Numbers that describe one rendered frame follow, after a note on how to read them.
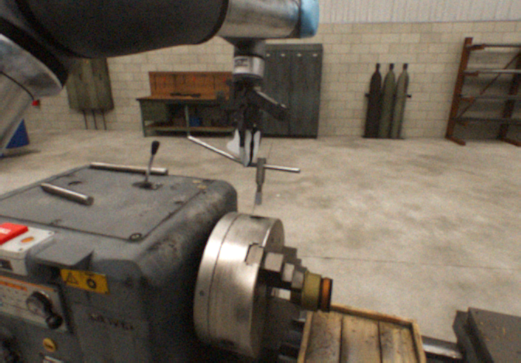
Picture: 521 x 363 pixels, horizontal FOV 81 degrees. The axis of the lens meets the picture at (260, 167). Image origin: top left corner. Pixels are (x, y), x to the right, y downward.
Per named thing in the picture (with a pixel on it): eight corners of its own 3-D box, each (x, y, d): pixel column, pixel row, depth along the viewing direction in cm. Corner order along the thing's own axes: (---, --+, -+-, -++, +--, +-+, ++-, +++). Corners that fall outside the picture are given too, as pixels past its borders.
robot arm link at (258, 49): (227, 5, 69) (243, 20, 77) (224, 55, 70) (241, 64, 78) (259, 1, 66) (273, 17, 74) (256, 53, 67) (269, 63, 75)
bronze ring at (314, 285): (288, 284, 66) (331, 292, 64) (296, 259, 75) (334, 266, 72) (287, 317, 69) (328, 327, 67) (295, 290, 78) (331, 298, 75)
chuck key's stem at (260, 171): (263, 204, 74) (267, 157, 72) (259, 205, 72) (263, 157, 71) (256, 202, 75) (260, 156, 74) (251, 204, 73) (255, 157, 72)
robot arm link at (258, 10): (110, -176, 16) (322, -17, 57) (-12, -126, 20) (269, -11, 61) (146, 60, 20) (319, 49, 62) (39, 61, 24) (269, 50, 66)
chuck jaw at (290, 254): (262, 264, 76) (274, 239, 87) (262, 281, 78) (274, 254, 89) (306, 272, 73) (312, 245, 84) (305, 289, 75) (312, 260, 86)
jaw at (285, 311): (260, 292, 76) (253, 342, 74) (254, 295, 72) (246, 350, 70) (303, 301, 73) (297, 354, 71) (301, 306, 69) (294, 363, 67)
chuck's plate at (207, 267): (189, 376, 63) (196, 229, 60) (240, 302, 94) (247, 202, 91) (204, 381, 62) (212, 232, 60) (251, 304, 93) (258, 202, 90)
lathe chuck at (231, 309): (204, 381, 62) (212, 232, 59) (251, 304, 93) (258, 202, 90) (245, 394, 60) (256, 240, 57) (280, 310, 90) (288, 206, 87)
